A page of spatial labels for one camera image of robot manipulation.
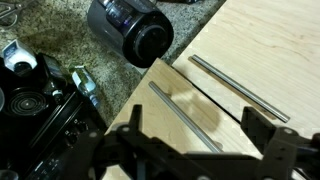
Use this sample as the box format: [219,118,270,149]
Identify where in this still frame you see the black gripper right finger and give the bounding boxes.
[241,107,320,180]

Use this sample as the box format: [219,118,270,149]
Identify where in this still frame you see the steel scissors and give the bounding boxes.
[0,0,35,28]

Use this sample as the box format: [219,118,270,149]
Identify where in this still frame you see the wooden upper cabinet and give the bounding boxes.
[173,0,320,138]

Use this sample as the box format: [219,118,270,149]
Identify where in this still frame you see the black electric stove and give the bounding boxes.
[0,53,106,180]

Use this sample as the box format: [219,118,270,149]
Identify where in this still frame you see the clear glass bottle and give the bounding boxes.
[69,65,100,108]

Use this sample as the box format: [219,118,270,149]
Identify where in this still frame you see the black air fryer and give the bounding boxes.
[87,0,174,68]

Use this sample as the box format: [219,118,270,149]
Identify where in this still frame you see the cabinet door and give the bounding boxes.
[113,59,262,159]

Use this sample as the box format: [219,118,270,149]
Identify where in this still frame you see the white blue carton box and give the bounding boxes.
[2,39,37,74]

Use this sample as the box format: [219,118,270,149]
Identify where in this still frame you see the dark green glass bottle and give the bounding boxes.
[42,54,67,104]

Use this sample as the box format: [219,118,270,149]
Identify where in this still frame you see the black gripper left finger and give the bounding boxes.
[93,105,214,180]

